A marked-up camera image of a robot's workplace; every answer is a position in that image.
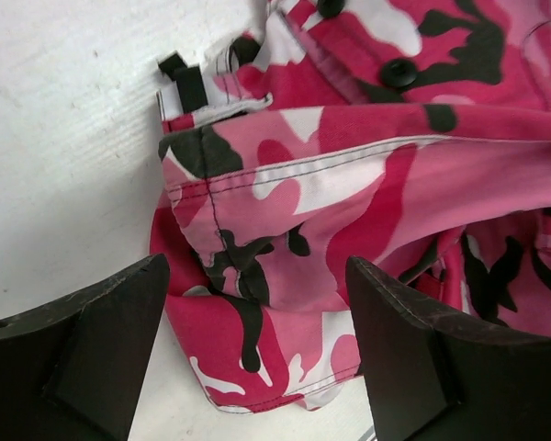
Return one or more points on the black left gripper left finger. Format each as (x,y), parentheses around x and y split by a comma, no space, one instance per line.
(73,368)

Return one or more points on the pink camouflage trousers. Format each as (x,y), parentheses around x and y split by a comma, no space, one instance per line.
(414,134)

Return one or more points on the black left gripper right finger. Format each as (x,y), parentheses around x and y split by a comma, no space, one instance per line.
(435,373)

